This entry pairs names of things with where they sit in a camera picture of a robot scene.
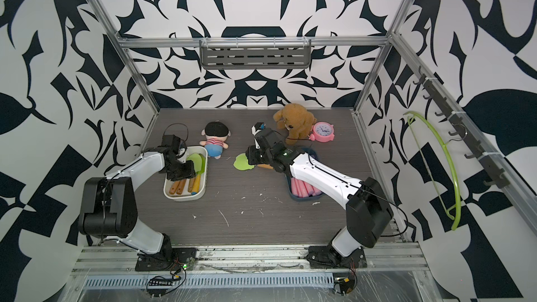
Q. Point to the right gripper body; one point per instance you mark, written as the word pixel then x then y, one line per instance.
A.
pixel 257 155

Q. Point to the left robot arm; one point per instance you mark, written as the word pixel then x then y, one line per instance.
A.
pixel 109 210

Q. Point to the purple shovel pink handle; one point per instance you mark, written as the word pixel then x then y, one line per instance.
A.
pixel 303 188
pixel 313 191
pixel 295 189

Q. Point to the plush doll black hair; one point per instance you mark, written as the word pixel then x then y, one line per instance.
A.
pixel 216 134

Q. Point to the grey wall shelf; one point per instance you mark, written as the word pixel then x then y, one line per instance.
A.
pixel 255 53

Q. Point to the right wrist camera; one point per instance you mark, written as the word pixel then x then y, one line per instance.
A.
pixel 259 126

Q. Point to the pink alarm clock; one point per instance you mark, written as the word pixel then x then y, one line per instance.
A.
pixel 322 132

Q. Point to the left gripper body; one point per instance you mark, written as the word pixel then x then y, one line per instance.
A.
pixel 185 170

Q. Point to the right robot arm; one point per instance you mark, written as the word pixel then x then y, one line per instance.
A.
pixel 367 210

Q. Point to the teal storage box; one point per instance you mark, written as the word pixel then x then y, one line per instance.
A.
pixel 296 198

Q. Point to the grey hook rail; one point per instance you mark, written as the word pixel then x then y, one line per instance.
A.
pixel 499 170

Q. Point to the white storage box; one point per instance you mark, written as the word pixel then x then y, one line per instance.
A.
pixel 186 196

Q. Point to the brown plush dog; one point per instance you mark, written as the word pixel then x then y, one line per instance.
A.
pixel 297 120

